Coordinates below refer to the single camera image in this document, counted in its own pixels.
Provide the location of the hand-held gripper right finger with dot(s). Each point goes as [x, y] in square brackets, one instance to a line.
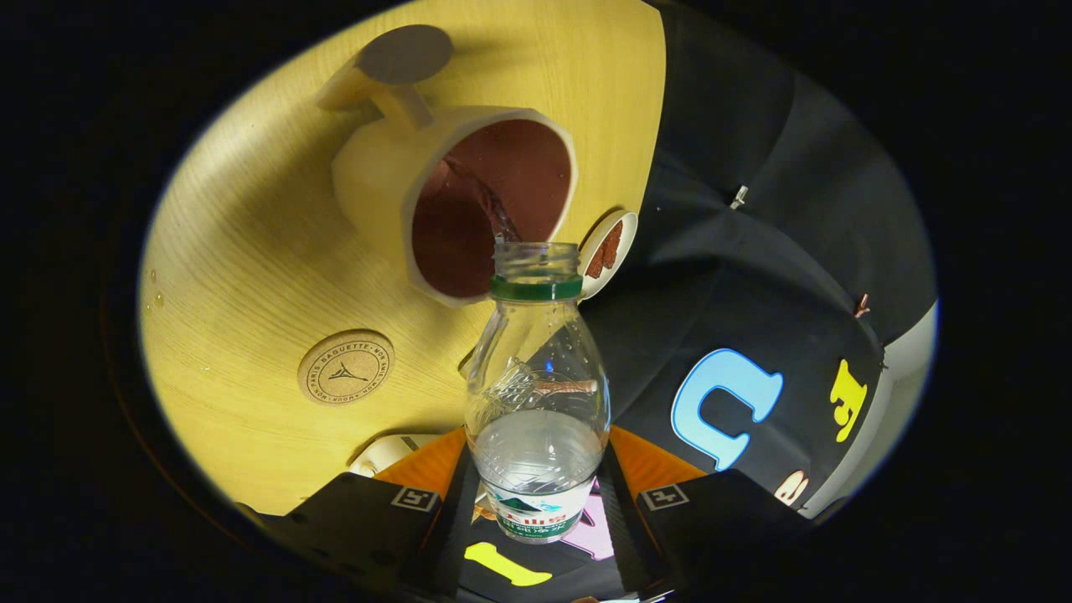
[624, 523]

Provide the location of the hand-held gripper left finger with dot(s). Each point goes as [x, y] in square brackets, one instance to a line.
[452, 532]

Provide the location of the clear plastic juice bottle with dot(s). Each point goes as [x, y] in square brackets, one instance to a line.
[536, 469]

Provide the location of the round cork coaster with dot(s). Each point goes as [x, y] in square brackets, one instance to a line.
[345, 368]

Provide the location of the beige cup with brown inside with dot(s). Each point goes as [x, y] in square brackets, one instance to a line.
[377, 176]

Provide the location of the white toaster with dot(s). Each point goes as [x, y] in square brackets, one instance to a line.
[381, 452]

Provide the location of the brown food piece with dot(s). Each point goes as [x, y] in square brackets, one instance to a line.
[612, 240]
[595, 264]

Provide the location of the small round plate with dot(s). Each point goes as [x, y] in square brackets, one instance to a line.
[628, 230]

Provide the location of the red clip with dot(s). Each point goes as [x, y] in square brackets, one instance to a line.
[862, 306]

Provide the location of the wooden table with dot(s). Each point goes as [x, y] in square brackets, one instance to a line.
[251, 251]

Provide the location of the white clip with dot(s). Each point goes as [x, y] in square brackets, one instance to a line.
[739, 198]

